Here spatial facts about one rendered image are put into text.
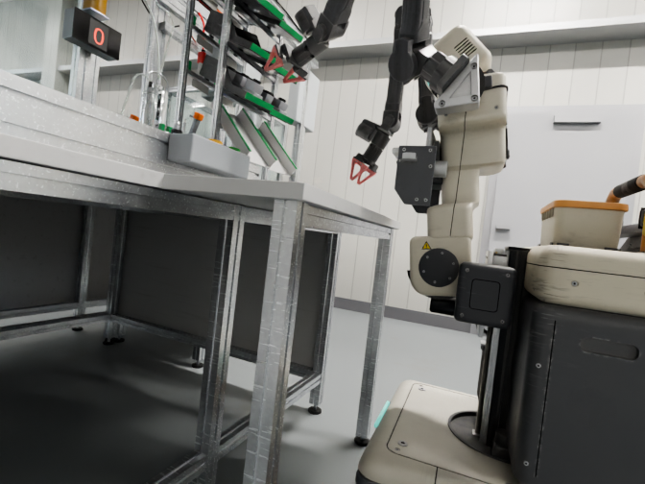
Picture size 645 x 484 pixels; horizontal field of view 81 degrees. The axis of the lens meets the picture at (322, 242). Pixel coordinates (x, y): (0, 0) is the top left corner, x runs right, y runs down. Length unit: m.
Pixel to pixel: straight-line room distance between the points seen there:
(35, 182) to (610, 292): 1.01
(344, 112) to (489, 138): 3.37
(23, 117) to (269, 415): 0.62
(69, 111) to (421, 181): 0.79
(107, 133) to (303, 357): 1.29
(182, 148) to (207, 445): 0.74
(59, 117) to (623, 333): 1.09
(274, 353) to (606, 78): 4.00
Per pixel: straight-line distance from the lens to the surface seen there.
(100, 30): 1.21
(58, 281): 2.79
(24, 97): 0.77
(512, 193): 3.92
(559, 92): 4.24
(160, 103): 2.17
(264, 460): 0.76
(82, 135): 0.80
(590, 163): 4.06
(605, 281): 0.93
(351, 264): 4.10
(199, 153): 0.88
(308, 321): 1.75
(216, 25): 1.57
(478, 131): 1.13
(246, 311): 1.92
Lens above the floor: 0.78
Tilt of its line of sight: 1 degrees down
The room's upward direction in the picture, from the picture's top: 7 degrees clockwise
